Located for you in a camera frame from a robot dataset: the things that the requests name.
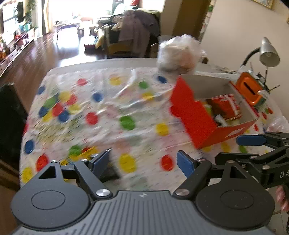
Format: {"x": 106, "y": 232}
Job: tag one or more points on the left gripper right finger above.
{"x": 196, "y": 172}

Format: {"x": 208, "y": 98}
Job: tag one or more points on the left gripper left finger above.
{"x": 89, "y": 171}

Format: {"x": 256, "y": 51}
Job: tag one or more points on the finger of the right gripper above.
{"x": 269, "y": 139}
{"x": 239, "y": 158}

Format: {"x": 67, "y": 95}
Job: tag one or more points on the red noodle snack bag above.
{"x": 226, "y": 106}

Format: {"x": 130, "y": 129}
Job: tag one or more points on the red cardboard box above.
{"x": 186, "y": 99}

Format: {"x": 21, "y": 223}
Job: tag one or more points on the yellow snack packet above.
{"x": 77, "y": 152}

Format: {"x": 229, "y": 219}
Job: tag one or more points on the person's right hand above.
{"x": 281, "y": 198}

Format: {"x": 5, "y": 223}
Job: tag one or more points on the orange green box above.
{"x": 249, "y": 85}

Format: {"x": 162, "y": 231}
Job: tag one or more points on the colourful birthday plastic tablecloth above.
{"x": 127, "y": 110}

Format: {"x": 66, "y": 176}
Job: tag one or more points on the silver desk lamp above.
{"x": 268, "y": 55}

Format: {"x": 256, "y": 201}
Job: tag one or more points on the wooden chair with black jacket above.
{"x": 13, "y": 120}

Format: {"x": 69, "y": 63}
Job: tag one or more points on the clear bag of food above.
{"x": 180, "y": 54}

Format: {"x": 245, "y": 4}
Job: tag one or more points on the chair piled with clothes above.
{"x": 129, "y": 34}

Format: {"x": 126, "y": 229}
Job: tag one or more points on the long wooden tv console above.
{"x": 15, "y": 48}

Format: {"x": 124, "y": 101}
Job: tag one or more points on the low coffee table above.
{"x": 59, "y": 26}

